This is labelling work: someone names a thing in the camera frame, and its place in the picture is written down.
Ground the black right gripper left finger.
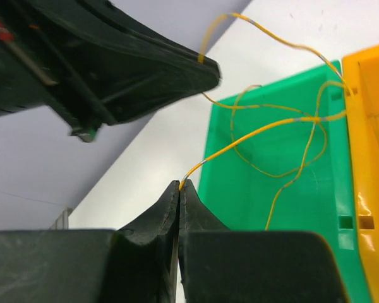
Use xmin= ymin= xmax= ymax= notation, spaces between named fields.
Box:
xmin=0 ymin=181 xmax=179 ymax=302

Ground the yellow wire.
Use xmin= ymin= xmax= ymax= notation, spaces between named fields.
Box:
xmin=178 ymin=12 xmax=355 ymax=231

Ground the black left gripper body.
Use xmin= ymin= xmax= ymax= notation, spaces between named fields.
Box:
xmin=0 ymin=1 xmax=101 ymax=143

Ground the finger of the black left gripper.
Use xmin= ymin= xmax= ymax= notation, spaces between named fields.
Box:
xmin=28 ymin=0 xmax=222 ymax=127

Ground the green plastic bin front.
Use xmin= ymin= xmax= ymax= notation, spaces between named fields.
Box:
xmin=198 ymin=61 xmax=371 ymax=302

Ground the yellow plastic bin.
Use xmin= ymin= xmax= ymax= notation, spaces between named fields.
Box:
xmin=342 ymin=45 xmax=379 ymax=302

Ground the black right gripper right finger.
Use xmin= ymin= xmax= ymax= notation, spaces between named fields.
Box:
xmin=179 ymin=181 xmax=349 ymax=302

